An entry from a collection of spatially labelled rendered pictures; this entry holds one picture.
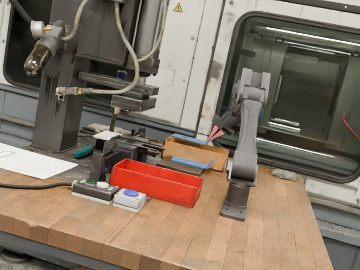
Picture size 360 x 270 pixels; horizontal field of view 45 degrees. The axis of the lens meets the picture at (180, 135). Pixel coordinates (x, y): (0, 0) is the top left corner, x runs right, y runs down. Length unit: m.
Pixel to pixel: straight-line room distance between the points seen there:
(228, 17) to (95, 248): 1.32
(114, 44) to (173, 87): 0.71
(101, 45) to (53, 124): 0.31
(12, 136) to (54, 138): 0.95
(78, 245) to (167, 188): 0.36
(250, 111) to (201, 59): 0.72
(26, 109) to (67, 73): 0.93
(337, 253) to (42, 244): 1.44
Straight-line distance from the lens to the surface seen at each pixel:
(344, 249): 2.11
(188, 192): 1.19
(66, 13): 1.49
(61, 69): 1.48
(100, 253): 0.93
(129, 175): 1.23
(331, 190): 2.01
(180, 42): 2.06
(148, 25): 1.41
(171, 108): 2.07
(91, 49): 1.44
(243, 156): 1.27
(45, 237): 0.97
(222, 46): 1.97
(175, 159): 1.61
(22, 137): 2.41
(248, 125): 1.33
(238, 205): 1.26
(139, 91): 1.41
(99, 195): 1.12
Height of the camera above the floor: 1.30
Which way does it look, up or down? 10 degrees down
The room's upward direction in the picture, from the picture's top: 12 degrees clockwise
